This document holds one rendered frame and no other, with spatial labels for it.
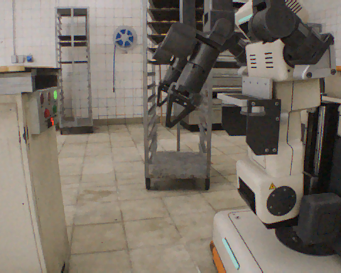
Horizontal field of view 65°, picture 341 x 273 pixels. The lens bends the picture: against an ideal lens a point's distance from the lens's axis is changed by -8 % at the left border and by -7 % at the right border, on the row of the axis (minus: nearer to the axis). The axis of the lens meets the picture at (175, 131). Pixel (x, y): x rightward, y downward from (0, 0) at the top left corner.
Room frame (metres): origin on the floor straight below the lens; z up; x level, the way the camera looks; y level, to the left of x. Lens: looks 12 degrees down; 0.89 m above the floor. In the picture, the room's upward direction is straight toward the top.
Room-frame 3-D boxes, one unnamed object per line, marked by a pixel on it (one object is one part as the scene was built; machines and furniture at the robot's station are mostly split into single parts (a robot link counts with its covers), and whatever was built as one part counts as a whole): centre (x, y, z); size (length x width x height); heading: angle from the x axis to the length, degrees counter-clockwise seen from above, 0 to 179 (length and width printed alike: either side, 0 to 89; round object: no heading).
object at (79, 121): (4.32, 1.52, 0.93); 0.64 x 0.51 x 1.78; 17
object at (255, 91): (0.91, -0.24, 0.77); 0.28 x 0.16 x 0.22; 7
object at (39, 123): (0.99, 0.47, 0.77); 0.24 x 0.04 x 0.14; 7
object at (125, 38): (4.86, 0.84, 1.10); 0.41 x 0.17 x 1.10; 104
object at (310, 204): (0.86, -0.37, 0.45); 0.28 x 0.27 x 0.25; 7
